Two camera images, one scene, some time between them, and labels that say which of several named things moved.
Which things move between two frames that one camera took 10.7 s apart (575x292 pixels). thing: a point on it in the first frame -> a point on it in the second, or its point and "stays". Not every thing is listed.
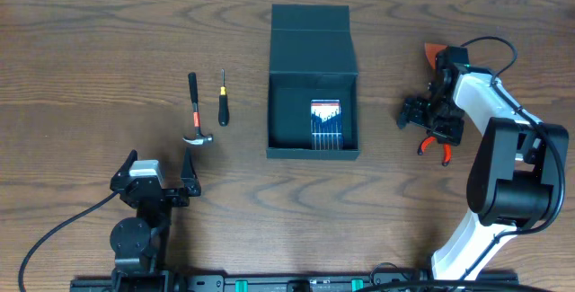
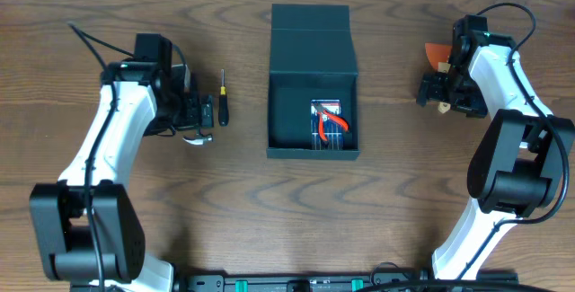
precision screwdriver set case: [326, 125] stays
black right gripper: [412, 113] -> [430, 88]
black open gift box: [312, 58] stays
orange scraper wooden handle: [431, 50] stays
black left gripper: [168, 193] -> [198, 112]
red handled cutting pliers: [446, 153] -> [322, 114]
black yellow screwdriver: [223, 107] stays
